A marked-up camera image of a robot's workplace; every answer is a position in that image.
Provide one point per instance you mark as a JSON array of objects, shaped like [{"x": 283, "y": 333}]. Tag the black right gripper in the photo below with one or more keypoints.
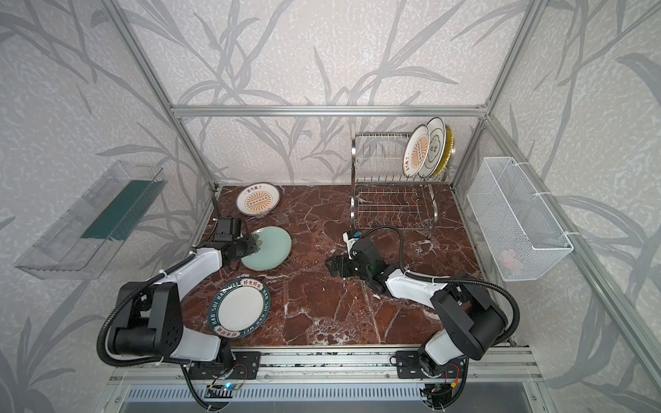
[{"x": 342, "y": 261}]

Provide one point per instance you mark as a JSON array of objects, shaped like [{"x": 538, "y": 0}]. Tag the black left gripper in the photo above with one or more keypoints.
[{"x": 250, "y": 242}]

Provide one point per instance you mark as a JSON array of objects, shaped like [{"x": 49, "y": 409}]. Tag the green flower plate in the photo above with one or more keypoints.
[{"x": 274, "y": 246}]

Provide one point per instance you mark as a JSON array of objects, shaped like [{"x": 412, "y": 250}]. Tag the small orange sunburst plate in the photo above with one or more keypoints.
[{"x": 416, "y": 151}]

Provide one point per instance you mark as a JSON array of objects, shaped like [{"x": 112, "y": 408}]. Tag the white plate green rim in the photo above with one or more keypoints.
[{"x": 437, "y": 135}]

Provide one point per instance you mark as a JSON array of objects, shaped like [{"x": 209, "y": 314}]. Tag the yellow woven bamboo plate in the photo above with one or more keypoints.
[{"x": 447, "y": 151}]

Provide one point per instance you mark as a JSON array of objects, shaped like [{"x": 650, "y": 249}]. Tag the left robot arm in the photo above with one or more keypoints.
[{"x": 147, "y": 326}]

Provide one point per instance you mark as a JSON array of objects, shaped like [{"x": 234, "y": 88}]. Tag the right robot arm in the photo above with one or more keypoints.
[{"x": 475, "y": 315}]

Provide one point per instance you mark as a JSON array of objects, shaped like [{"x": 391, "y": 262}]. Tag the stainless steel dish rack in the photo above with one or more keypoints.
[{"x": 380, "y": 192}]

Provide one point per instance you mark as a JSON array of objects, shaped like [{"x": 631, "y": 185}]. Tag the large orange sunburst plate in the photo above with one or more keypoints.
[{"x": 258, "y": 199}]

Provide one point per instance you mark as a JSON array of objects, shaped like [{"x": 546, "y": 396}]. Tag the white plate dark lettered rim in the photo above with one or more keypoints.
[{"x": 239, "y": 308}]

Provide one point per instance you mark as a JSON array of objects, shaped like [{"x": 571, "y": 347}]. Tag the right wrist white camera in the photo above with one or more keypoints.
[{"x": 350, "y": 238}]

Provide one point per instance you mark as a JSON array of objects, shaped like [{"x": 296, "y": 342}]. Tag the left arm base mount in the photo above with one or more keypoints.
[{"x": 244, "y": 365}]

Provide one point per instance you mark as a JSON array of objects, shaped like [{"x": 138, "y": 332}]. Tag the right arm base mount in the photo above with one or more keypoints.
[{"x": 413, "y": 365}]

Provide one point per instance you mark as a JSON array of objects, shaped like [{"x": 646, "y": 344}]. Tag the aluminium frame rail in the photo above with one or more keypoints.
[{"x": 325, "y": 110}]

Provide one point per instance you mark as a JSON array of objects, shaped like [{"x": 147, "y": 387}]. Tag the clear plastic wall shelf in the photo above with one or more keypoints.
[{"x": 81, "y": 244}]

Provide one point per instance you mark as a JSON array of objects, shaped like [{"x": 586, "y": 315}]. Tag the white wire mesh basket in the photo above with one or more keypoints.
[{"x": 522, "y": 234}]

